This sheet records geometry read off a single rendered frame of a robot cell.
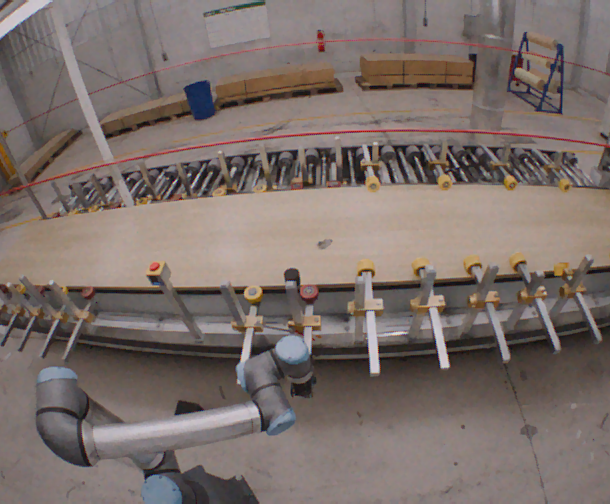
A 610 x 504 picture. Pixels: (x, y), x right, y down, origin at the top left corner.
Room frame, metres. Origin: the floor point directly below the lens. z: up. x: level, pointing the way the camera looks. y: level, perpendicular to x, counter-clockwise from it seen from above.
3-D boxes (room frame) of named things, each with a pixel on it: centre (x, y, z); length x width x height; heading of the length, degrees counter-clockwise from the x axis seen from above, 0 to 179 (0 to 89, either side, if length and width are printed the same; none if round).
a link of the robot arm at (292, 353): (0.46, 0.08, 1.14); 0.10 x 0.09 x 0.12; 110
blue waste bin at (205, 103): (6.42, 1.58, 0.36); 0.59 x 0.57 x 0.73; 177
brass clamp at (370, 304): (0.72, -0.20, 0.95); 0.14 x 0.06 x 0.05; 81
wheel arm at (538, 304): (0.56, -0.95, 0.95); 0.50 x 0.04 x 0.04; 171
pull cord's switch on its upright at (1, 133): (2.26, 2.42, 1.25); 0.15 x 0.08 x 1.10; 81
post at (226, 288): (0.80, 0.32, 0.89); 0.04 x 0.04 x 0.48; 81
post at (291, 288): (0.76, 0.07, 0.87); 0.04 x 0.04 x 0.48; 81
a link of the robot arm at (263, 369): (0.41, 0.18, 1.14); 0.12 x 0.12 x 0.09; 20
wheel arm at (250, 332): (0.73, 0.29, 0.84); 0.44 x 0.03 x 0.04; 171
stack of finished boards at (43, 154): (6.78, 6.18, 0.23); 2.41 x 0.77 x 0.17; 179
